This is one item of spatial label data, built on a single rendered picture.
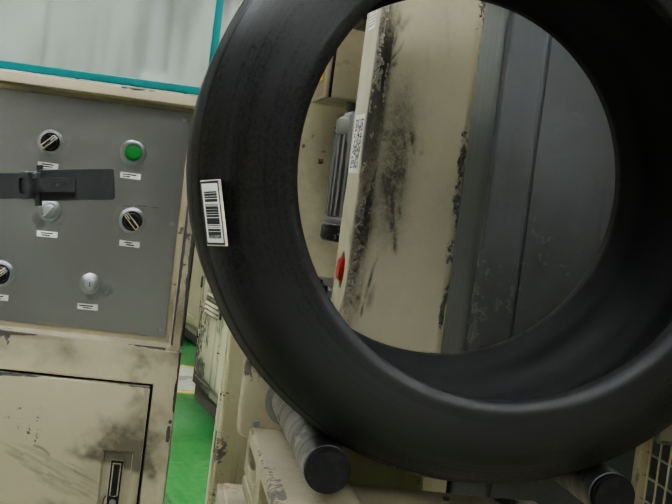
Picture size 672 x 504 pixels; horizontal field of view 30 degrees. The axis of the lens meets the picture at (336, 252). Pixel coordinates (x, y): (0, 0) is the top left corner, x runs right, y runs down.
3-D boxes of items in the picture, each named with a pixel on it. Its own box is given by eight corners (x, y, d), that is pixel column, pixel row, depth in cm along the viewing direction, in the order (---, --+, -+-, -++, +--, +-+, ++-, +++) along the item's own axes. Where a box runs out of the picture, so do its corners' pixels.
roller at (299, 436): (271, 420, 151) (270, 383, 151) (308, 419, 152) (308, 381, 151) (303, 496, 116) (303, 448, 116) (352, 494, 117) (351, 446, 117)
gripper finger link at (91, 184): (40, 169, 121) (39, 169, 120) (113, 168, 122) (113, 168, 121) (41, 200, 121) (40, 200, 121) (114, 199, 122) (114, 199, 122)
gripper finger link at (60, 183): (21, 177, 120) (18, 177, 117) (75, 176, 121) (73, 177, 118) (22, 193, 120) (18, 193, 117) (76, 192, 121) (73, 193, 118)
